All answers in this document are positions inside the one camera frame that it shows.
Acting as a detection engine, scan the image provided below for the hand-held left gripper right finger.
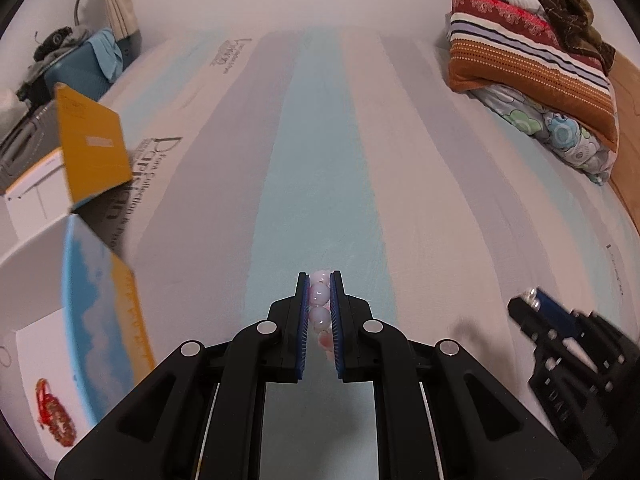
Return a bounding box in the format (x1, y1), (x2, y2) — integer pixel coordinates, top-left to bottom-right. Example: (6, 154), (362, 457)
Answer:
(330, 271), (583, 480)

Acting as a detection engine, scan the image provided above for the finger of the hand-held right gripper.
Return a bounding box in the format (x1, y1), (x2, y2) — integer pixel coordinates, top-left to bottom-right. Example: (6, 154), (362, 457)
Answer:
(520, 287), (588, 337)
(507, 297), (557, 357)

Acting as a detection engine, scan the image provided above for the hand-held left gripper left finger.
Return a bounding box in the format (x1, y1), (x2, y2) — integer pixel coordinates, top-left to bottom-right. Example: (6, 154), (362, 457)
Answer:
(54, 272), (311, 480)

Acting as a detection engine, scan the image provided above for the pink bead bracelet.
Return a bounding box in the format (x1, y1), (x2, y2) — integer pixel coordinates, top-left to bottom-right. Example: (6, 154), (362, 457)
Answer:
(308, 269), (335, 361)

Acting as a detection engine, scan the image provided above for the red bead bracelet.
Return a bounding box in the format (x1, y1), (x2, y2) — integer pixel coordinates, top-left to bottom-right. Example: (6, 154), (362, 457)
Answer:
(44, 399), (77, 447)

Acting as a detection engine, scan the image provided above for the red woven bracelet gold plate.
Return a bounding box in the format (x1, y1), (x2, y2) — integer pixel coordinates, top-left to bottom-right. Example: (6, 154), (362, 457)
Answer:
(35, 379), (57, 413)

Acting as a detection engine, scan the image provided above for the white cardboard box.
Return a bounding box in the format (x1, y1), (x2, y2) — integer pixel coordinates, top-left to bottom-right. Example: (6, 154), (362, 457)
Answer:
(0, 82), (158, 463)

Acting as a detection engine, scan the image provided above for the floral grey pillow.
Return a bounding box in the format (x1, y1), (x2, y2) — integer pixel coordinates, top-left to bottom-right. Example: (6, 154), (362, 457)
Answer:
(470, 84), (619, 187)

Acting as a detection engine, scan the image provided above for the striped mattress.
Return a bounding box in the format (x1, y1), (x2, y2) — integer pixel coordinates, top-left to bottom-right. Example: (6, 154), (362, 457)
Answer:
(65, 0), (640, 480)

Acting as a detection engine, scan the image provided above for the striped pillow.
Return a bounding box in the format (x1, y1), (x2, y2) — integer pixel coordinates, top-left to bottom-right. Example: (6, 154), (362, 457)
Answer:
(446, 0), (621, 155)

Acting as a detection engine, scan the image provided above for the brown blanket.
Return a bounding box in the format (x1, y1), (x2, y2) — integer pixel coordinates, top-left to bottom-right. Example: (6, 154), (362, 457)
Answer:
(502, 0), (617, 77)

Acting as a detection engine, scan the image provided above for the grey suitcase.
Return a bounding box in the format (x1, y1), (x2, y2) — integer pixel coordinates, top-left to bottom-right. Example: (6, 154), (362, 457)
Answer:
(0, 100), (63, 195)

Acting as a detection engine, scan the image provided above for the teal suitcase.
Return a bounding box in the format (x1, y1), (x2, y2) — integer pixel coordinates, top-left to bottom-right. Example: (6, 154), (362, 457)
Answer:
(44, 30), (132, 105)

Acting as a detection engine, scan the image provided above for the beige curtain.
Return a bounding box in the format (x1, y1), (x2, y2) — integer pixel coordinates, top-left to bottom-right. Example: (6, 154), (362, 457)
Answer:
(99, 0), (142, 41)

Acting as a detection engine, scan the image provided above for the dark clothes pile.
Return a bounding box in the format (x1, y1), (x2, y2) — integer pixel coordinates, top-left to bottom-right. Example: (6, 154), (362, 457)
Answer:
(31, 25), (93, 63)

